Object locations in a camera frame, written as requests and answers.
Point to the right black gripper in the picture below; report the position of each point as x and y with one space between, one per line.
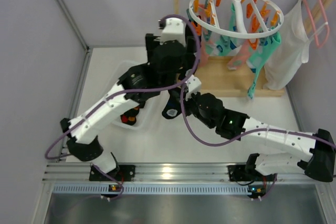
177 95

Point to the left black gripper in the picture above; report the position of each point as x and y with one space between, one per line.
189 39

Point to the black sock blue grey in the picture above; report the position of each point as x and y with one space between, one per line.
172 108

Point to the pink sock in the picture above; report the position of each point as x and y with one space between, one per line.
240 59
204 55

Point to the mint green sock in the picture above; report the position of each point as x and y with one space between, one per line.
257 60
224 46

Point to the white round clip hanger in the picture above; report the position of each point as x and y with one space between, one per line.
254 19

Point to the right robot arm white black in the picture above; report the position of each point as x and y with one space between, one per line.
311 154

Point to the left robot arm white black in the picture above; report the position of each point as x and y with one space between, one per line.
170 65

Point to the pink clothes hanger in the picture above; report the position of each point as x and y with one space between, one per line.
317 22

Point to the wooden clothes rack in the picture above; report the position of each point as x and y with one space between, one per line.
223 77

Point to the white plastic basket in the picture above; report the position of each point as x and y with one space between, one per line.
144 114

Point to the red orange argyle sock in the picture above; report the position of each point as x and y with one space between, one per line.
130 116

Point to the white tank top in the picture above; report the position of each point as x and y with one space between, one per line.
293 51

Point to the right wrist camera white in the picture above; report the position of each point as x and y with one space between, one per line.
193 86

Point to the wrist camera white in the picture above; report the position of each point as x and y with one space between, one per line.
172 29
193 86

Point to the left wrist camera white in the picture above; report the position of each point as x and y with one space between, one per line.
172 29

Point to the aluminium rail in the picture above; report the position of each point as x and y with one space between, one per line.
149 179

